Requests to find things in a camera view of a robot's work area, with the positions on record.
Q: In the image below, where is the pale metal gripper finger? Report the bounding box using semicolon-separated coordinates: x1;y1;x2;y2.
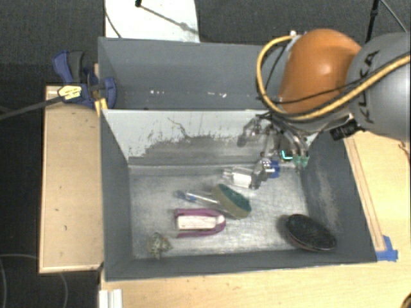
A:
222;159;274;177
231;171;268;191

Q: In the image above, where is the mottled green toy animal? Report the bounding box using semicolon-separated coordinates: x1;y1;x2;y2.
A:
146;232;173;261

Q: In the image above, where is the blue and clear pen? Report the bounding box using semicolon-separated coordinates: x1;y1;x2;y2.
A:
175;189;223;205

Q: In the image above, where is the grey metal bin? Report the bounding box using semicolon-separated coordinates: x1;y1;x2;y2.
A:
96;36;378;282

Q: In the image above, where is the pale wood board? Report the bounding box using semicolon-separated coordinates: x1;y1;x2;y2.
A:
38;85;105;274

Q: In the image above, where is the black cylinder on white bracket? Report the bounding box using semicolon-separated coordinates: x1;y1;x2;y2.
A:
329;119;364;141

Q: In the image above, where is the green and tan round sponge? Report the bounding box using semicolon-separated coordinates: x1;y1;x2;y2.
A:
211;183;252;220

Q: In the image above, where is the black round disc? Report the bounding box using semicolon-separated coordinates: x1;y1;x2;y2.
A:
284;213;338;253

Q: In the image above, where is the purple and white case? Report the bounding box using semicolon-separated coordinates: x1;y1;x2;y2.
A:
173;207;227;239

